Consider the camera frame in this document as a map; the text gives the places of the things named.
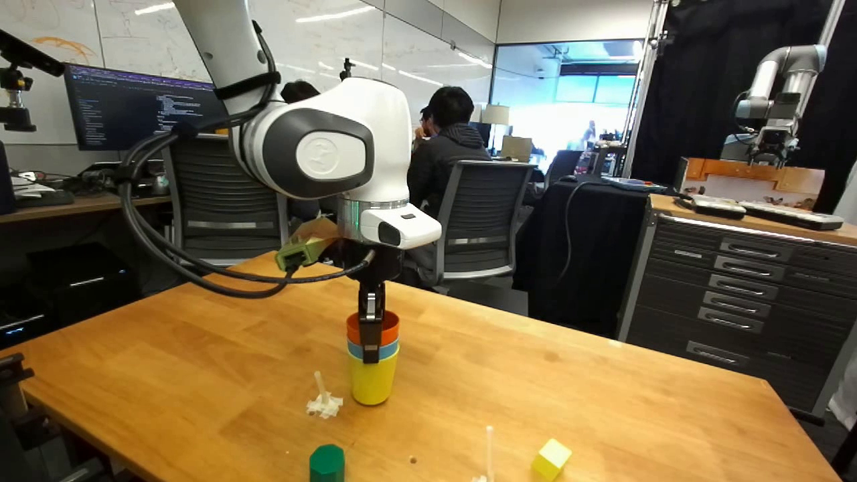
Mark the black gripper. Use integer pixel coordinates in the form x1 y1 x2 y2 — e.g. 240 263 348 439
330 237 401 366

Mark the orange plastic cup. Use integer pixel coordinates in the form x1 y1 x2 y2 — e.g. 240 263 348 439
342 308 401 348

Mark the yellow plastic cup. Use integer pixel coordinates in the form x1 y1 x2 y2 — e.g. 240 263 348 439
345 352 401 409

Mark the green cylinder block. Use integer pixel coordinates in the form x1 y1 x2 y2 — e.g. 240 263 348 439
307 441 348 482

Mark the clear plastic stick piece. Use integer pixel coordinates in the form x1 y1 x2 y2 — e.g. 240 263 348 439
468 423 499 482

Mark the person in black jacket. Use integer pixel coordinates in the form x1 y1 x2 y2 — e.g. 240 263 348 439
404 83 493 222

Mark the yellow cube block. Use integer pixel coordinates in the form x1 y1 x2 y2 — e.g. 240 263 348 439
530 437 576 482

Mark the black side cabinet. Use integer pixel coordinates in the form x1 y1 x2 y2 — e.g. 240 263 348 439
514 170 655 335

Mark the black drawer unit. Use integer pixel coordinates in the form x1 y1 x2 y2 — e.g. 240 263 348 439
0 237 144 352

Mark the wooden office desk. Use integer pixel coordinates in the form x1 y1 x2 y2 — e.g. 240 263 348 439
0 188 171 230

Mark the large computer monitor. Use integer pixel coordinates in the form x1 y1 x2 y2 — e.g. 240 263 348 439
61 60 231 153

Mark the black keyboard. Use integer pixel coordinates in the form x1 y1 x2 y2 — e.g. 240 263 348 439
736 201 847 232
680 192 751 222

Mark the grey drawer cabinet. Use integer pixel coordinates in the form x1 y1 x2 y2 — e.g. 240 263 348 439
615 192 857 418

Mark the black curtain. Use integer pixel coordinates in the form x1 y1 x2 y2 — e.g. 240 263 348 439
629 0 857 212

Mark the orange and white box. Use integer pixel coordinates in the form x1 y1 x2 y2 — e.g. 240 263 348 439
673 154 827 208

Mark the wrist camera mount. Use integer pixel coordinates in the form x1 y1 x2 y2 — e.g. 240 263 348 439
274 232 333 276

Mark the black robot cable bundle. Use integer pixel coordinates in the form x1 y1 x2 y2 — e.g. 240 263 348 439
117 127 374 301

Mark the metal truss frame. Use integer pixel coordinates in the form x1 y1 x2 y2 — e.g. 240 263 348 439
622 0 676 176

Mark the black table clamp mount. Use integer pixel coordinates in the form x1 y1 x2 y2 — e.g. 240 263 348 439
0 351 44 482

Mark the black camera on stand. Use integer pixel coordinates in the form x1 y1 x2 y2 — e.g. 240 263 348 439
0 27 70 135

